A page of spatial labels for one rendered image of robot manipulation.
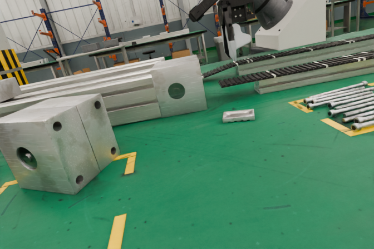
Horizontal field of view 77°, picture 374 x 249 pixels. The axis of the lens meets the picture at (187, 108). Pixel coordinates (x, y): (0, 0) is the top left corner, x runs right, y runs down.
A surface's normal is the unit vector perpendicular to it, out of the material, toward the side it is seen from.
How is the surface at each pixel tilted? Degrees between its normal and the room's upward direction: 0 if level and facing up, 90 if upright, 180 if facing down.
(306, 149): 0
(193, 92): 90
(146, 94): 90
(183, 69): 90
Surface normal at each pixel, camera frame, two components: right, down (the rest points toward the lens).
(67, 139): 0.92, -0.05
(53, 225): -0.19, -0.93
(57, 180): -0.35, 0.38
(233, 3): 0.01, 0.33
